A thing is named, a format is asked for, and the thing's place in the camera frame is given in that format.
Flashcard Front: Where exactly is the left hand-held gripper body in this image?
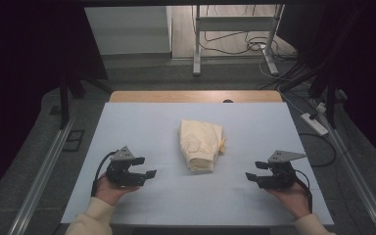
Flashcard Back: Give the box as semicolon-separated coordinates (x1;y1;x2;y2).
105;145;147;188

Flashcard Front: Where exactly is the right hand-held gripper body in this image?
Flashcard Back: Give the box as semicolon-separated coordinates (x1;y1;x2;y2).
257;149;307;191

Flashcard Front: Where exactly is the person's left hand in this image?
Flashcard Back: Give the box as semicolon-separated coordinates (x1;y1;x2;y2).
94;172;140;207

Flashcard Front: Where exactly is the person's right hand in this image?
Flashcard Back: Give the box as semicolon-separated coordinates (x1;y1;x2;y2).
263;180;311;220

